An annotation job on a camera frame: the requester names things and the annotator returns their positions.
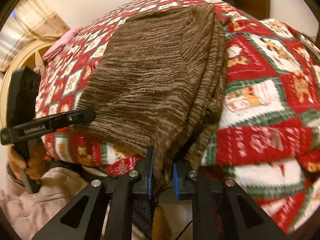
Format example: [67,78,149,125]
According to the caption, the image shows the brown knit sweater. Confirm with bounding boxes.
[74,3,227,183]

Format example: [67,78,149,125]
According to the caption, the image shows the person's left hand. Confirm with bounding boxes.
[8,138,46,181]

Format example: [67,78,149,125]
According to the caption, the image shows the cream wooden headboard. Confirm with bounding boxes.
[1,40,55,128]

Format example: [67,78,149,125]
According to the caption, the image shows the pink padded jacket sleeve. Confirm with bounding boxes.
[1,167,105,239]

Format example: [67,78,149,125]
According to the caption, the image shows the dark striped trousers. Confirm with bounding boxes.
[103,173,155,239]

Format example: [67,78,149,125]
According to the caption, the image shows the pink pillow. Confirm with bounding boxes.
[42,26,82,62]

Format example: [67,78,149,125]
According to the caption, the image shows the beige patterned curtain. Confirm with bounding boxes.
[1,0,69,73]

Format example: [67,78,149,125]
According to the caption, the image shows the red Christmas patchwork blanket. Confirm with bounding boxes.
[35,0,319,239]

